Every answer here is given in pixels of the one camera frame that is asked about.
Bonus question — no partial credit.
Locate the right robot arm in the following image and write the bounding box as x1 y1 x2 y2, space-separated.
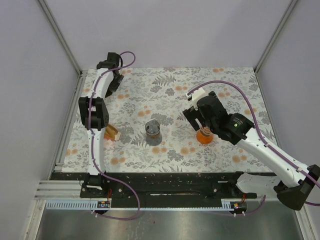
182 88 320 211

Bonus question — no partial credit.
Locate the clear glass dripper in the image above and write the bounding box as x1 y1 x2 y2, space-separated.
199 126 212 136

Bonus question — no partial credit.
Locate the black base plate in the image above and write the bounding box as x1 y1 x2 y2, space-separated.
79 171 258 208

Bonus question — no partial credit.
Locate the dark green glass server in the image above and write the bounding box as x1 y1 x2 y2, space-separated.
144 119 162 147

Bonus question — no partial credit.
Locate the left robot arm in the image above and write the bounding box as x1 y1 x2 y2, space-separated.
78 52 124 198

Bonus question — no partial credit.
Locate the white slotted cable duct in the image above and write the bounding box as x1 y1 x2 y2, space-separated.
45 199 245 212

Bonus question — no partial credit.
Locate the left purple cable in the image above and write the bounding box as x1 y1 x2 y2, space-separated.
86 51 141 221

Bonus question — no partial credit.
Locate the floral patterned mat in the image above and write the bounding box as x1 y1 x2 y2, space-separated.
61 66 286 173

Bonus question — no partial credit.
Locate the paper filter holder box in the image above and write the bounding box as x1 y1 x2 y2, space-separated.
104 124 121 141

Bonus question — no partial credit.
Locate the orange glass carafe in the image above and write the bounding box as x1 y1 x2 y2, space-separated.
196 130 214 145

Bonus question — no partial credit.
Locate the purple cable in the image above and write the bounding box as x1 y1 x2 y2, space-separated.
86 51 141 221
188 80 320 217

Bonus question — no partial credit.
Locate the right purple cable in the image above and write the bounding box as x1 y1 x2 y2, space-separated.
188 80 320 217

